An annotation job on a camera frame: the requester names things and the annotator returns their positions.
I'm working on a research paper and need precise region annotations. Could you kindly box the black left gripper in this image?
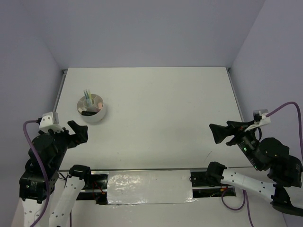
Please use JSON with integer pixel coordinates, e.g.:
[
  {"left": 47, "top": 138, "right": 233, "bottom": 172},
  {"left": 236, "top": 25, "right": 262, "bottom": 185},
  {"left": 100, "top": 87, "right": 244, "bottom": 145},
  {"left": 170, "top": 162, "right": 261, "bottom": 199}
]
[{"left": 47, "top": 119, "right": 89, "bottom": 168}]

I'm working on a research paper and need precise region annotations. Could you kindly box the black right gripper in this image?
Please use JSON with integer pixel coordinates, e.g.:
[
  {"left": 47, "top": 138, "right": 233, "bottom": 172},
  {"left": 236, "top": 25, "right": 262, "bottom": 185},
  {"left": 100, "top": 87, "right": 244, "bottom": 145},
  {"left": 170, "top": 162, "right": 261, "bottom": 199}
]
[{"left": 207, "top": 119, "right": 261, "bottom": 169}]

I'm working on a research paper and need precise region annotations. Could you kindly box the yellow clear pen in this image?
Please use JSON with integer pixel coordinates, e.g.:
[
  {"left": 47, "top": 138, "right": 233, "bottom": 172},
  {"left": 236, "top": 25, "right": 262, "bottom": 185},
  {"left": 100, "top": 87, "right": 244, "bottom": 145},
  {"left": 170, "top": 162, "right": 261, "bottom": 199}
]
[{"left": 87, "top": 89, "right": 93, "bottom": 106}]

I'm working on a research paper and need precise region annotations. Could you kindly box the green clear pen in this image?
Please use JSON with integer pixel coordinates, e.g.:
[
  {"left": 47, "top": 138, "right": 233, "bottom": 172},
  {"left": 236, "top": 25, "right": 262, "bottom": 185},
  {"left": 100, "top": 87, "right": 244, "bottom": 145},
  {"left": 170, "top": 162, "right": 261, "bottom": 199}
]
[{"left": 84, "top": 90, "right": 89, "bottom": 104}]

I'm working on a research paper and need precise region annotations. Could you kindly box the blue capped black highlighter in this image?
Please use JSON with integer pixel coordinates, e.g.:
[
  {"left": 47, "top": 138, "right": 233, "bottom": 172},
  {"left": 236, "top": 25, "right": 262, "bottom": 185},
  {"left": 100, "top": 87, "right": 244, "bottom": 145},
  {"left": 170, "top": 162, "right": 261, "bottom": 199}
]
[{"left": 81, "top": 111, "right": 96, "bottom": 116}]

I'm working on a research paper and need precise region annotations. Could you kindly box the blue clear pen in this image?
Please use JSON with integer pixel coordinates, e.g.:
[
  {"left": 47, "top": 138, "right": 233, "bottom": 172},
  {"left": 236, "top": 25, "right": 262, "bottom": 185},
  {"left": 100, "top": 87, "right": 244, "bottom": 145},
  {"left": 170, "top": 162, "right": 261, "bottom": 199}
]
[{"left": 86, "top": 89, "right": 92, "bottom": 106}]

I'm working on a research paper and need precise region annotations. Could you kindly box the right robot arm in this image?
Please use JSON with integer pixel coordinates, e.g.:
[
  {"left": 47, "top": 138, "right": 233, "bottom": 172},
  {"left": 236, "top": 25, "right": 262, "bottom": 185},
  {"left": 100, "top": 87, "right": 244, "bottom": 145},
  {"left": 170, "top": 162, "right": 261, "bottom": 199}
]
[{"left": 205, "top": 121, "right": 303, "bottom": 217}]

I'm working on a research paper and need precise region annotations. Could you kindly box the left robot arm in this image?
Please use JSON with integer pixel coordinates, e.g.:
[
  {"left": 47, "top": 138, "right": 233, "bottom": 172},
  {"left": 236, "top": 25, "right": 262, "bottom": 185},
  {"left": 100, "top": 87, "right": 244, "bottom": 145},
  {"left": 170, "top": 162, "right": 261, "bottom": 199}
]
[{"left": 19, "top": 118, "right": 93, "bottom": 227}]

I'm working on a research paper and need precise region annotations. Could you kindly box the white round container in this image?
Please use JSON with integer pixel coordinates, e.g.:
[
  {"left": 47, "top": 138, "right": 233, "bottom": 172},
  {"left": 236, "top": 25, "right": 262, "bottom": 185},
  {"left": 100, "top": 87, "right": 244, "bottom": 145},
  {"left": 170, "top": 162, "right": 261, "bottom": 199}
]
[{"left": 76, "top": 94, "right": 107, "bottom": 123}]

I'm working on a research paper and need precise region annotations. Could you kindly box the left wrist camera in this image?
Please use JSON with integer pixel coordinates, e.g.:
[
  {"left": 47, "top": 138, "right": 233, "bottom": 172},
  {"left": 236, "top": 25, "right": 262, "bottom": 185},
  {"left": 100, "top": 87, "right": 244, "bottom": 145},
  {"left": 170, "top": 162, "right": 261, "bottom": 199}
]
[{"left": 39, "top": 112, "right": 63, "bottom": 133}]

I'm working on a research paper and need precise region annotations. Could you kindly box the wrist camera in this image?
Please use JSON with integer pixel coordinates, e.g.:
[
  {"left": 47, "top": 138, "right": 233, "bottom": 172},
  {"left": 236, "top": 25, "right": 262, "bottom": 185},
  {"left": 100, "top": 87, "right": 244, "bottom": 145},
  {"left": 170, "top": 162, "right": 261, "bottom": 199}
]
[
  {"left": 39, "top": 112, "right": 63, "bottom": 133},
  {"left": 245, "top": 109, "right": 271, "bottom": 132}
]

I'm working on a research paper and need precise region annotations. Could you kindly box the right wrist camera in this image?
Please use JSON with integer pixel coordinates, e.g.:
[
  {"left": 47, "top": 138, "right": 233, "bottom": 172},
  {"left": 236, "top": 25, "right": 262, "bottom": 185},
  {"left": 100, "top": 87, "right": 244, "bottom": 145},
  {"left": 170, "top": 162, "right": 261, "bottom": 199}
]
[{"left": 245, "top": 109, "right": 271, "bottom": 132}]

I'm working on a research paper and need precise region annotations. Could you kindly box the black mounting rail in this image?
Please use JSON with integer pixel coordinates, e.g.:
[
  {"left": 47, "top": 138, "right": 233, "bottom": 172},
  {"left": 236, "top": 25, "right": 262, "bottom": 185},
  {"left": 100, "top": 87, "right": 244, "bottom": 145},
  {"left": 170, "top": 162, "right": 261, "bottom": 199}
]
[{"left": 62, "top": 168, "right": 237, "bottom": 205}]

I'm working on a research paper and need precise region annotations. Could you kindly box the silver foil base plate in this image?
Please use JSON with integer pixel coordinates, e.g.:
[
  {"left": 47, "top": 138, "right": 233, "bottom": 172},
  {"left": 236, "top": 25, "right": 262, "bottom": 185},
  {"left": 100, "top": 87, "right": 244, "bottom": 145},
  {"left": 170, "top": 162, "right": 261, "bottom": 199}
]
[{"left": 107, "top": 170, "right": 195, "bottom": 205}]

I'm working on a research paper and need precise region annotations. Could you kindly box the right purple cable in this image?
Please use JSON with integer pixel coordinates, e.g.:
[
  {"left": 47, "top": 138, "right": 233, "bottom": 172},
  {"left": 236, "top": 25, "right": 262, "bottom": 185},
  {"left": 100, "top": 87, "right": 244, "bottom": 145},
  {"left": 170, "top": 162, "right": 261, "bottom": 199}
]
[{"left": 221, "top": 101, "right": 303, "bottom": 227}]

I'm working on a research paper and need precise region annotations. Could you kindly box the purple cable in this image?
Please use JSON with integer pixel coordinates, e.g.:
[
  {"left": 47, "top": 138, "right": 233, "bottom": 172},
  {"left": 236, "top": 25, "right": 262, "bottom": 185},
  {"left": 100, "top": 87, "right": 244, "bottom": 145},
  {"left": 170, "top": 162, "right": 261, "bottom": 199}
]
[
  {"left": 221, "top": 101, "right": 303, "bottom": 227},
  {"left": 22, "top": 119, "right": 73, "bottom": 227}
]

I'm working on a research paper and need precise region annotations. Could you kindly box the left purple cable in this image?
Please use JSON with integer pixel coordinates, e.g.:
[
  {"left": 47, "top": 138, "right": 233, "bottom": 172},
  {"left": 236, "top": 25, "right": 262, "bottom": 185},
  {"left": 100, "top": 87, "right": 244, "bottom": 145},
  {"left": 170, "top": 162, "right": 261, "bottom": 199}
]
[{"left": 22, "top": 119, "right": 73, "bottom": 227}]

